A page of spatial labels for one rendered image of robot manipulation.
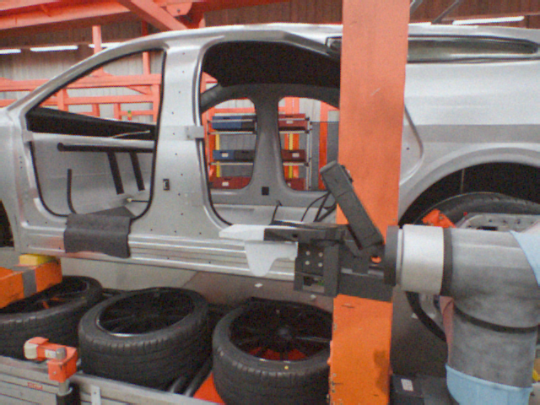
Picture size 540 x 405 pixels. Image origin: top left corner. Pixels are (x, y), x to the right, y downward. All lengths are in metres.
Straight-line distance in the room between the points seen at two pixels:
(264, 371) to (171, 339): 0.50
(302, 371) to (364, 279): 1.04
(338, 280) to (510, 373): 0.18
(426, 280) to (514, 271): 0.08
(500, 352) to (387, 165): 0.58
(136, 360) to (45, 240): 0.98
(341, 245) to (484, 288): 0.14
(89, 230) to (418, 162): 1.72
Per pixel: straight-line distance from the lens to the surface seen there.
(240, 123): 5.17
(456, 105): 1.47
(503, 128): 1.52
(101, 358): 1.77
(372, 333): 1.02
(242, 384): 1.48
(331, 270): 0.38
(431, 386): 1.97
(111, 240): 1.94
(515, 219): 1.44
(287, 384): 1.42
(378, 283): 0.40
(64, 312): 2.15
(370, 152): 0.90
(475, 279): 0.38
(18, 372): 1.98
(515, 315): 0.40
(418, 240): 0.37
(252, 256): 0.38
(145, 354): 1.69
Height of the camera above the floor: 1.33
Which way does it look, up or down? 8 degrees down
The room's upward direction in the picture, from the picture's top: straight up
